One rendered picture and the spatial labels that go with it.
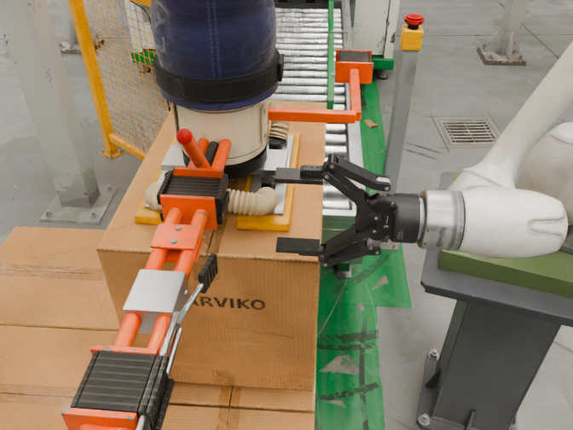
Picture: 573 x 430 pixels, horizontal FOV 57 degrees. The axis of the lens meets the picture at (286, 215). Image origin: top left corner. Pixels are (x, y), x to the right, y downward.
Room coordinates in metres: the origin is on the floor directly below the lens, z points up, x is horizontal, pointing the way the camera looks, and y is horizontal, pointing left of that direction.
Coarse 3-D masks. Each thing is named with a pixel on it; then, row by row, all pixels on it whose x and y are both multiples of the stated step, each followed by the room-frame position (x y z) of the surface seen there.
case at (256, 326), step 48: (144, 192) 0.85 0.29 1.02; (144, 240) 0.71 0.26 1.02; (240, 240) 0.71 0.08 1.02; (192, 288) 0.67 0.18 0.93; (240, 288) 0.66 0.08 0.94; (288, 288) 0.66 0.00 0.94; (144, 336) 0.68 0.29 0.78; (192, 336) 0.67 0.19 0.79; (240, 336) 0.66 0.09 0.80; (288, 336) 0.66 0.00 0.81; (240, 384) 0.66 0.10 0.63; (288, 384) 0.66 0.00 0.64
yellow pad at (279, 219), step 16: (272, 144) 0.96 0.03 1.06; (288, 144) 1.00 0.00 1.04; (288, 160) 0.93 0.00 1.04; (256, 176) 0.87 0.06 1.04; (272, 176) 0.84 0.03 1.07; (256, 192) 0.82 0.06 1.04; (288, 192) 0.83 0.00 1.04; (288, 208) 0.77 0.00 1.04; (240, 224) 0.73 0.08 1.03; (256, 224) 0.73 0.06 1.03; (272, 224) 0.73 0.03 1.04; (288, 224) 0.73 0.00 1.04
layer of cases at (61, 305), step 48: (48, 240) 1.24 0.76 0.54; (96, 240) 1.24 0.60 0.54; (0, 288) 1.03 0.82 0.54; (48, 288) 1.03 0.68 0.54; (96, 288) 1.03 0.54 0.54; (0, 336) 0.86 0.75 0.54; (48, 336) 0.86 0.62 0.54; (96, 336) 0.86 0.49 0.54; (0, 384) 0.72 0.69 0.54; (48, 384) 0.72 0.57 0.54; (192, 384) 0.72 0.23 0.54
